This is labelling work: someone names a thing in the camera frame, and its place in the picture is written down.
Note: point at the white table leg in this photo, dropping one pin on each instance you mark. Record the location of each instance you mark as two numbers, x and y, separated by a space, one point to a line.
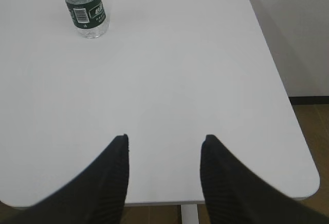
189 214

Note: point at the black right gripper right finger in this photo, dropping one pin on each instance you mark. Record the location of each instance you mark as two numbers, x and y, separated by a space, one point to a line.
235 194

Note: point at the clear water bottle green label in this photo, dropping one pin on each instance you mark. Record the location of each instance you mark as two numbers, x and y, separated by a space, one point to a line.
89 17

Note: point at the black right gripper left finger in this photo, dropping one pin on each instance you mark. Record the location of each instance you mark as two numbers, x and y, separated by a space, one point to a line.
96 195

